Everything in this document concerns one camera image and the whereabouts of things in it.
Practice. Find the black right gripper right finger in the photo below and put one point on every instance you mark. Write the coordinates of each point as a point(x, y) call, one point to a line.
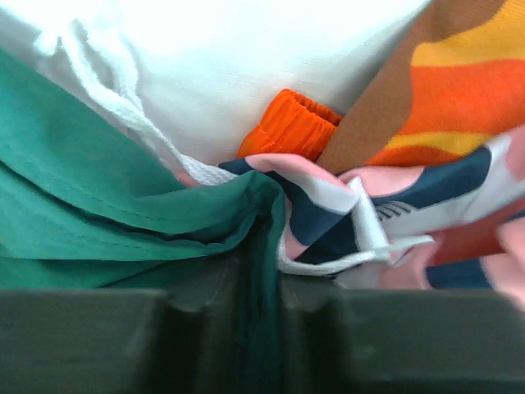
point(356, 341)

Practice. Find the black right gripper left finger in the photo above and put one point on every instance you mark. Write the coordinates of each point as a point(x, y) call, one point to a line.
point(102, 340)

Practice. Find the teal green shorts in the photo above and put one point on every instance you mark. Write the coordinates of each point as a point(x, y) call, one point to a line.
point(84, 207)

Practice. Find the orange shorts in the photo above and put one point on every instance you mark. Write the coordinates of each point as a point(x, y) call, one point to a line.
point(292, 123)

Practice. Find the pink navy patterned cloth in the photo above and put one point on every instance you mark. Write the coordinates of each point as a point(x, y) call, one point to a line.
point(458, 225)

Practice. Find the orange camouflage cloth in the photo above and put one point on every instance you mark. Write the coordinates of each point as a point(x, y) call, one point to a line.
point(455, 80)

